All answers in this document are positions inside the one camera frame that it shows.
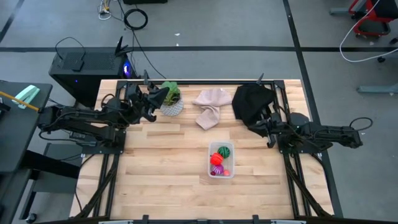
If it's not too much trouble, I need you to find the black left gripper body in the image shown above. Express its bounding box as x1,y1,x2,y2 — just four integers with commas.
122,84,152,123

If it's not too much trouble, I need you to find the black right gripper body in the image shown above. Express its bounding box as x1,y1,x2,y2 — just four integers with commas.
262,113,290,136

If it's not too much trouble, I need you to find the green striped toy watermelon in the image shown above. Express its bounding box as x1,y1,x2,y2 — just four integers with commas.
217,146,231,159

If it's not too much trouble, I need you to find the red toy tomato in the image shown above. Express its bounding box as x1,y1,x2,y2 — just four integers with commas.
210,152,224,166

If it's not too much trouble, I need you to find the clear plastic tupperware container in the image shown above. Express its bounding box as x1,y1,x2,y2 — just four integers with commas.
207,140,235,179

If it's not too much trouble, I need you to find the potted succulent, white patterned pot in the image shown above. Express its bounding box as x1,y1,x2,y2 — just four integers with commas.
159,81,185,118

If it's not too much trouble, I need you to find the black cloth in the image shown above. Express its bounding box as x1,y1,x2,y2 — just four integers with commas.
231,83,277,127

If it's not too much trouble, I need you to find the black computer tower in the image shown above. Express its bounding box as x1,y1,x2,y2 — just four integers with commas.
49,36,139,108

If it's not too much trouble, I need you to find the beige pink cloth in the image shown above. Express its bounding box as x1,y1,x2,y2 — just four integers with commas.
192,87,234,131

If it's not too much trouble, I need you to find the black power brick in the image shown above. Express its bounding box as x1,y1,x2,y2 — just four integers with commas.
69,130,98,147

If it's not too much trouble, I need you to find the small black box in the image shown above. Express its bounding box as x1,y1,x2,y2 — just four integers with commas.
72,58,85,72

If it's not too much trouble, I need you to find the grey furniture leg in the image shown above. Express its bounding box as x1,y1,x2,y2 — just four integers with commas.
356,83,398,95

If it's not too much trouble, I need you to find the mint green stapler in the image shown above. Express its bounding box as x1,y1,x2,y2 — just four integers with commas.
12,85,41,110

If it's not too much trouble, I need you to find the yellow pencil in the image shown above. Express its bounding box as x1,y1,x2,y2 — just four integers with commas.
0,90,42,113

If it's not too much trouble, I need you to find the black desk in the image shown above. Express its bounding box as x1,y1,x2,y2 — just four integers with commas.
0,80,53,224

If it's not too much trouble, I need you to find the red and black cart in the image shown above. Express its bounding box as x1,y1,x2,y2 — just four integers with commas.
329,0,398,39

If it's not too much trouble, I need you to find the black coiled cable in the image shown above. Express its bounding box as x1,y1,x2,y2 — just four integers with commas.
118,0,167,80

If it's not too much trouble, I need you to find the white cable bundle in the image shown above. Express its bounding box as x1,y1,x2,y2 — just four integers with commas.
97,0,113,21

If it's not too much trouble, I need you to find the long white cable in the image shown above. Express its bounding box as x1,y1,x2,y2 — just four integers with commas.
339,0,398,63

